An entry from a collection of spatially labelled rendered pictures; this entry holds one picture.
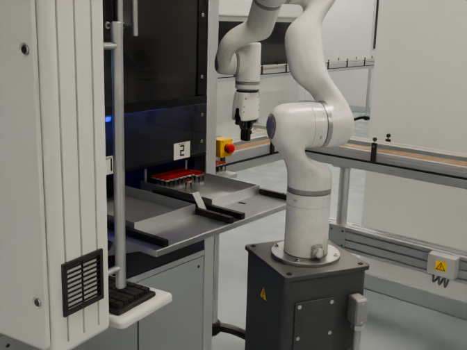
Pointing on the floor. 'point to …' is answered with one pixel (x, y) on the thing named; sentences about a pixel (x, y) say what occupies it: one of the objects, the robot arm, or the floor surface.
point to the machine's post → (208, 164)
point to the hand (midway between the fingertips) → (245, 135)
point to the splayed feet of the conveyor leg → (228, 329)
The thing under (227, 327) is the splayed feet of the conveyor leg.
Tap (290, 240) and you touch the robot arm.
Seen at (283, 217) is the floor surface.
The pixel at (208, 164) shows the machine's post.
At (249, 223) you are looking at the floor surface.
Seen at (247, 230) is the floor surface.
